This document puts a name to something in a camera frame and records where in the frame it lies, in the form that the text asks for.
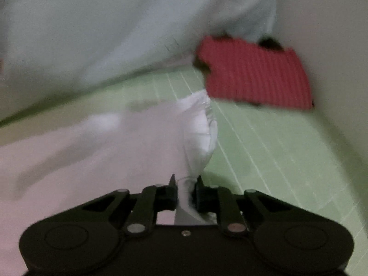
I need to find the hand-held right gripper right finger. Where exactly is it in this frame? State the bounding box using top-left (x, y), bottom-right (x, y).
top-left (192, 175), bottom-right (291, 238)

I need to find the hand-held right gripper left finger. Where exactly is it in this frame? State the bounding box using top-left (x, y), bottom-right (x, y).
top-left (82, 174), bottom-right (177, 238)

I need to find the white garment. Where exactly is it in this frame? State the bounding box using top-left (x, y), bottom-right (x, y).
top-left (0, 90), bottom-right (218, 273)

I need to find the green checked bed sheet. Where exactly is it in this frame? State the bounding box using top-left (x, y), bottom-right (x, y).
top-left (0, 68), bottom-right (359, 255)

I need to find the red striped garment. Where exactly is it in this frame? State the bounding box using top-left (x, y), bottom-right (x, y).
top-left (194, 35), bottom-right (315, 110)

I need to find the light blue carrot-print quilt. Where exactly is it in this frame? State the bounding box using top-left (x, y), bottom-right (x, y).
top-left (0, 0), bottom-right (280, 118)

